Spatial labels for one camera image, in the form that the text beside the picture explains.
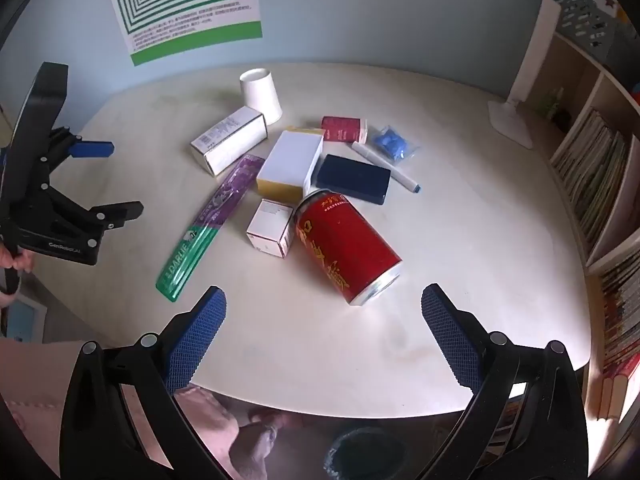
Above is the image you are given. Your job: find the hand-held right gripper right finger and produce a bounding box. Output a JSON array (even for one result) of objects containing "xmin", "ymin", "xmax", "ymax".
[{"xmin": 421, "ymin": 283, "xmax": 591, "ymax": 480}]

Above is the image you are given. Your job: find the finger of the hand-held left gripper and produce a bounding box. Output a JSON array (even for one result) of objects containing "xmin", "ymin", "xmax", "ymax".
[
  {"xmin": 47, "ymin": 187, "xmax": 145, "ymax": 241},
  {"xmin": 45, "ymin": 127, "xmax": 115, "ymax": 166}
]

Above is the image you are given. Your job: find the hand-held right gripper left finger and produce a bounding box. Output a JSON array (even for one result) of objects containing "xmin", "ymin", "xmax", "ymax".
[{"xmin": 59, "ymin": 285, "xmax": 236, "ymax": 480}]

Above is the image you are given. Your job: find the purple green toothbrush package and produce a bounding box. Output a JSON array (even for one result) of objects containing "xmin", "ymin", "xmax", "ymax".
[{"xmin": 155, "ymin": 155, "xmax": 266, "ymax": 303}]

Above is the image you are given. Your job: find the long white carton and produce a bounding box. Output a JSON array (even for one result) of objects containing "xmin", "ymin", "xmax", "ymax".
[{"xmin": 190, "ymin": 106, "xmax": 269, "ymax": 177}]

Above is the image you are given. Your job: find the small white box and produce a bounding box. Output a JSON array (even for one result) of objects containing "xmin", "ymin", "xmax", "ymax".
[{"xmin": 246, "ymin": 198, "xmax": 296, "ymax": 258}]

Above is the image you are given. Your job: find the red drink can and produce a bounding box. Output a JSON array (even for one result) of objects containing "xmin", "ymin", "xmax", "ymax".
[{"xmin": 292, "ymin": 189, "xmax": 404, "ymax": 306}]

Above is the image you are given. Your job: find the trash bin with teal bag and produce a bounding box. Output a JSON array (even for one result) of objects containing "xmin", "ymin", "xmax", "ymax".
[{"xmin": 325, "ymin": 427, "xmax": 408, "ymax": 480}]

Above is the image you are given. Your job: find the white cup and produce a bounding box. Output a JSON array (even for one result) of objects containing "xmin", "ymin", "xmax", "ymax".
[{"xmin": 239, "ymin": 68, "xmax": 285, "ymax": 126}]

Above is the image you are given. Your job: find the white and yellow box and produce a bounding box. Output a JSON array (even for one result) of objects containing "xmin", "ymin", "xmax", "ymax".
[{"xmin": 256, "ymin": 129, "xmax": 326, "ymax": 202}]

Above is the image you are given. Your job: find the white marker pen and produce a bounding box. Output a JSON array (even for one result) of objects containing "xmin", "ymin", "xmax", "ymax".
[{"xmin": 351, "ymin": 141, "xmax": 422, "ymax": 194}]

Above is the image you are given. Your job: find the dark blue case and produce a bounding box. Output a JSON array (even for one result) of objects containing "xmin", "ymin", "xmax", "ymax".
[{"xmin": 315, "ymin": 154, "xmax": 392, "ymax": 206}]

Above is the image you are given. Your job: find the clear bag with blue contents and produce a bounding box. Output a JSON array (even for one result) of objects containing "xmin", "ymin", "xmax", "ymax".
[{"xmin": 372, "ymin": 125, "xmax": 421, "ymax": 163}]

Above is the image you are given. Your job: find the small red packet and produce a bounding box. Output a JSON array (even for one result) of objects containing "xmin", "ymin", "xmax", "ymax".
[{"xmin": 321, "ymin": 116, "xmax": 368, "ymax": 144}]

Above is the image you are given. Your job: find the person's left hand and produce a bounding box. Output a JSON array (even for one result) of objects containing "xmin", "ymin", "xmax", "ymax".
[{"xmin": 0, "ymin": 243, "xmax": 35, "ymax": 311}]

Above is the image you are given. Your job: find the person's right leg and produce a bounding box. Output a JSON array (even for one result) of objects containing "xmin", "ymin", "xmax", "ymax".
[{"xmin": 175, "ymin": 385, "xmax": 296, "ymax": 480}]

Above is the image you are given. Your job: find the light blue box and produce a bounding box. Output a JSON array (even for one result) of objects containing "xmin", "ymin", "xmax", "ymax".
[{"xmin": 0, "ymin": 295, "xmax": 48, "ymax": 343}]

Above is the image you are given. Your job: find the row of colourful books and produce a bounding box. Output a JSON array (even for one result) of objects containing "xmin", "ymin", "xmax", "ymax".
[{"xmin": 597, "ymin": 250, "xmax": 640, "ymax": 421}]

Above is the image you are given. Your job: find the wooden bookshelf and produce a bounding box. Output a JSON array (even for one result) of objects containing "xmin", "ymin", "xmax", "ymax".
[{"xmin": 525, "ymin": 30, "xmax": 640, "ymax": 426}]

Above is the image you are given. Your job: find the row of leaning books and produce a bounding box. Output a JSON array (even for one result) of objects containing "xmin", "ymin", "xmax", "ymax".
[{"xmin": 550, "ymin": 107, "xmax": 631, "ymax": 251}]

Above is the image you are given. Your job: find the white desk lamp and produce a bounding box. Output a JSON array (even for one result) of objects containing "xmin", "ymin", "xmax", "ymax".
[{"xmin": 487, "ymin": 0, "xmax": 561, "ymax": 150}]

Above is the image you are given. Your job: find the grey blue plastic basket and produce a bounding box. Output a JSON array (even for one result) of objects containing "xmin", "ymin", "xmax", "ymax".
[{"xmin": 547, "ymin": 0, "xmax": 640, "ymax": 81}]

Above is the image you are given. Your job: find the green striped wall poster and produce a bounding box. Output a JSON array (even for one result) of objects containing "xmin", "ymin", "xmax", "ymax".
[{"xmin": 104, "ymin": 0, "xmax": 263, "ymax": 67}]

